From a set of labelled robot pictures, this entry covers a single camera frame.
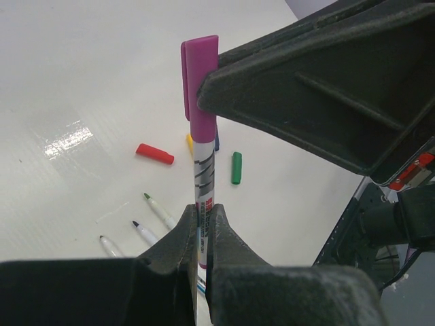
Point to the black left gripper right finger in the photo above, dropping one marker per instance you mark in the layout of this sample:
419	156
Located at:
243	289

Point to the blue pen cap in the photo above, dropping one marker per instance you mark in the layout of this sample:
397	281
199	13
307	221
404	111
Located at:
217	142

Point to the green whiteboard marker pen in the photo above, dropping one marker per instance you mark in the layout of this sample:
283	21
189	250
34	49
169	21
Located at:
160	212

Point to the yellow pen cap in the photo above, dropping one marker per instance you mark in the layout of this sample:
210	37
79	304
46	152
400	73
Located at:
189	142

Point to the red pen cap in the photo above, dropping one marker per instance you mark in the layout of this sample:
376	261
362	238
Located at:
154	154

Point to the blue whiteboard marker pen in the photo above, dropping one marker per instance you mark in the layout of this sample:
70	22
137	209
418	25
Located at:
145	233

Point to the purple whiteboard marker pen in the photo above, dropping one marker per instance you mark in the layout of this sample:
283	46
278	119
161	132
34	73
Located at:
204	185

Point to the yellow whiteboard marker pen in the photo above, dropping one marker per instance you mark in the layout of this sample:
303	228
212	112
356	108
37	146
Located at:
110	247

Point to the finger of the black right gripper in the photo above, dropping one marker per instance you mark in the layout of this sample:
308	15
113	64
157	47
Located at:
352	83

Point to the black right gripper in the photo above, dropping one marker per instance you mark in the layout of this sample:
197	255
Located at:
402	210

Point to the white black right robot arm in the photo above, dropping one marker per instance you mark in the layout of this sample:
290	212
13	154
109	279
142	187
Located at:
360	237

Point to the purple pen cap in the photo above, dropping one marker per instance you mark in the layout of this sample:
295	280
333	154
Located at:
198	58

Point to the green pen cap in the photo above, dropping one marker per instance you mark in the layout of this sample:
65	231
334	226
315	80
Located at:
236	173

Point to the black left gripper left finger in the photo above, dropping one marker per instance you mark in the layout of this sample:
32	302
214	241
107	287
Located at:
158	287

